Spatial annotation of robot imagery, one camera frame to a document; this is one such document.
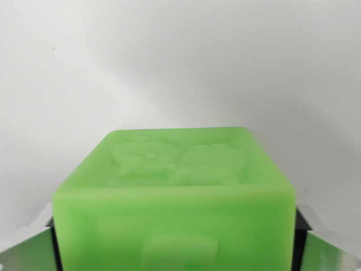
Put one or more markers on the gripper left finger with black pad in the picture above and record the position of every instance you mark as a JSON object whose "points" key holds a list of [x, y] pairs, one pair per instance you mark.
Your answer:
{"points": [[31, 248]]}

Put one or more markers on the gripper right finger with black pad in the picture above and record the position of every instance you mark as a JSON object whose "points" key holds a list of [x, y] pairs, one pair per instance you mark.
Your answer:
{"points": [[324, 248]]}

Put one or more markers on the green embossed toy cube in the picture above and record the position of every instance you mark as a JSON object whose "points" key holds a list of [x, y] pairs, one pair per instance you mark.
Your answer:
{"points": [[175, 211]]}

